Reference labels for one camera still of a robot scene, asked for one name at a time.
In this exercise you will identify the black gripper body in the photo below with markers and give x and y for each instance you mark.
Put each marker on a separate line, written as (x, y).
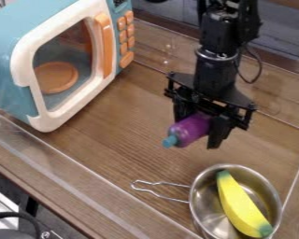
(213, 85)

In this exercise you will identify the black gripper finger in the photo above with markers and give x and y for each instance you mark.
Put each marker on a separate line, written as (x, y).
(223, 121)
(185, 107)

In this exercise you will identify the purple toy eggplant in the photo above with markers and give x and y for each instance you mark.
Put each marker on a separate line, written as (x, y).
(186, 131)

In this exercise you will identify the silver pot with wire handle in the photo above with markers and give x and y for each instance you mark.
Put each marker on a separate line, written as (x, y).
(207, 214)

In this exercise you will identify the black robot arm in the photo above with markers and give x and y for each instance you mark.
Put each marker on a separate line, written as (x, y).
(229, 25)

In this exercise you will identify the yellow toy vegetable piece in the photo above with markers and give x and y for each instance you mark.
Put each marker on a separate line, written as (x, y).
(239, 208)

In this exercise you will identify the blue toy microwave oven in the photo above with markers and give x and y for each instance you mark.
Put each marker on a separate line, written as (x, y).
(63, 49)

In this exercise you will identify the clear acrylic front barrier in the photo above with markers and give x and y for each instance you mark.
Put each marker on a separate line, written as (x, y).
(102, 210)

